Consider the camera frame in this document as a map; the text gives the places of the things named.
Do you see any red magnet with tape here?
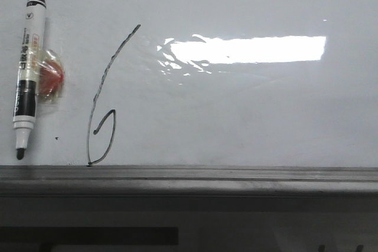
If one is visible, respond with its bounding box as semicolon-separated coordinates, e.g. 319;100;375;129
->
38;50;66;104

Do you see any black white whiteboard marker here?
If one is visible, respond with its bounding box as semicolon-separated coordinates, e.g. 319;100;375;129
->
13;0;47;161

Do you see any white whiteboard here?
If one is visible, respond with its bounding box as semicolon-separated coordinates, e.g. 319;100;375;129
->
1;0;377;167

